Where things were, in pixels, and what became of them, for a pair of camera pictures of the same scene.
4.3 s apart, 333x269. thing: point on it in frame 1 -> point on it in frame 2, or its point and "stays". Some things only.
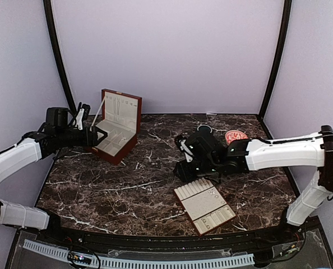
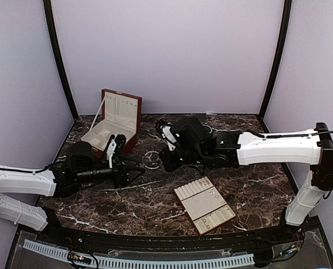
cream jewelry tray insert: [204, 205] stays
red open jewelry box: [121, 119] stays
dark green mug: [204, 129] stays
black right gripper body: [204, 169] -> [190, 157]
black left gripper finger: [98, 129] -> [134, 174]
